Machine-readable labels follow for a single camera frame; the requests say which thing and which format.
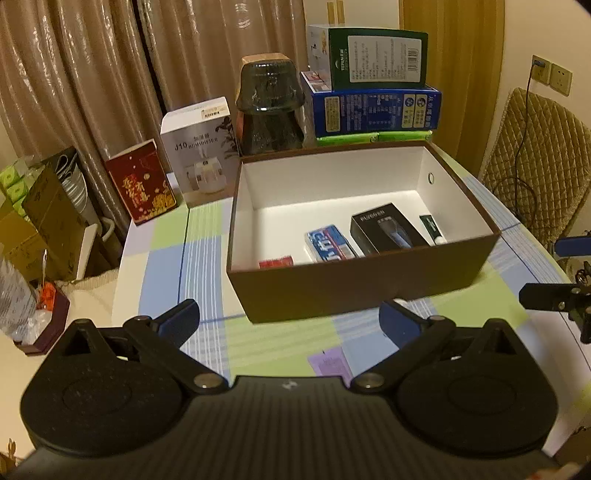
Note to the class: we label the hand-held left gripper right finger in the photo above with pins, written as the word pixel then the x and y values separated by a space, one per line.
pixel 396 324

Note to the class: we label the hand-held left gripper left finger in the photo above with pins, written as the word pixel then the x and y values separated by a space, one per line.
pixel 179 319

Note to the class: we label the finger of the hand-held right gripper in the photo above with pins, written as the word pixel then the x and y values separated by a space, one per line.
pixel 575 247
pixel 545 296

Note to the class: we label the brown cardboard box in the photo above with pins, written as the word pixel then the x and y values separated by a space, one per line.
pixel 360 284

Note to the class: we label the black shaver box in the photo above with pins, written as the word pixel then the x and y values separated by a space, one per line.
pixel 388 228

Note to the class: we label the green tube with white cap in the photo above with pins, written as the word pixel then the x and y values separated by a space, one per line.
pixel 431 228

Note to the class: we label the clear box with blue label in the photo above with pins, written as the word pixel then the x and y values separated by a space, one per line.
pixel 330 244

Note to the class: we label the small red packet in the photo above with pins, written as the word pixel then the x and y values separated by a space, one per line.
pixel 277 262

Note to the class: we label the plaid cloth desktop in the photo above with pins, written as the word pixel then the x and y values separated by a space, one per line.
pixel 194 230

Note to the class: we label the chair with quilted cover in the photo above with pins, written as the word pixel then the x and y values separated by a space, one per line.
pixel 540 161

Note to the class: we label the dark red tray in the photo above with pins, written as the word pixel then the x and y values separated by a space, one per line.
pixel 48 330

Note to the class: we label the red gift box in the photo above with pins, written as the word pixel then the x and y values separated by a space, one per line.
pixel 141 184

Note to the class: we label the large plain cardboard box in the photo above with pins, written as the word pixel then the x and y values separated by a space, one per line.
pixel 55 221

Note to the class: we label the crumpled clear plastic bag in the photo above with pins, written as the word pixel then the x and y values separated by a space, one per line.
pixel 16 300

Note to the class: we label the white humidifier box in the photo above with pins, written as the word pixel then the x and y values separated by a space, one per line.
pixel 198 152

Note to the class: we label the stack of grey bowls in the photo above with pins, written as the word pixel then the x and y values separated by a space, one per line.
pixel 74 184

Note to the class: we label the cardboard box with white hanger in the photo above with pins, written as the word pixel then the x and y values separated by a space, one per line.
pixel 16 249

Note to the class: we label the light green tissue packs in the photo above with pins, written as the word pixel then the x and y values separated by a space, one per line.
pixel 16 180

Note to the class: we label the large blue printed box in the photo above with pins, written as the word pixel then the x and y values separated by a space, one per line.
pixel 369 110

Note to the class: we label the dark glass jar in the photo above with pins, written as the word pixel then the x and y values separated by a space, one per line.
pixel 270 110

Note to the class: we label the gold curtain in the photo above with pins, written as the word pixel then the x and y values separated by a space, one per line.
pixel 452 46

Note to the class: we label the beige shiny curtain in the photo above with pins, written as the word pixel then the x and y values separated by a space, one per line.
pixel 115 69

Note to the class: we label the dark green printed box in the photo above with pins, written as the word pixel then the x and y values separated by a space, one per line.
pixel 383 57

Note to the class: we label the white printed box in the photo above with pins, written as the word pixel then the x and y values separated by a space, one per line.
pixel 319 55

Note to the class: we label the empty wall socket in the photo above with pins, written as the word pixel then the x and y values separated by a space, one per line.
pixel 561 79

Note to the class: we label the wall socket with plug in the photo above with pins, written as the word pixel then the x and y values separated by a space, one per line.
pixel 541 69

